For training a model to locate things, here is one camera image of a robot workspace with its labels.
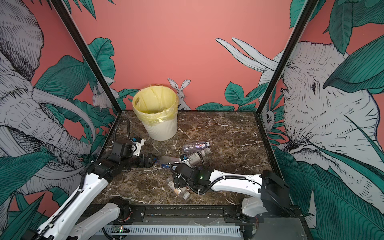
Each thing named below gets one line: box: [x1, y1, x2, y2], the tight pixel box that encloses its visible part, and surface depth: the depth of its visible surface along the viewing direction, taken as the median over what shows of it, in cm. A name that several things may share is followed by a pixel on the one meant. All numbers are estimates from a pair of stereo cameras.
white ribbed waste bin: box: [132, 85, 179, 141], surface depth 96 cm
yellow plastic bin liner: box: [132, 85, 180, 126], surface depth 95 cm
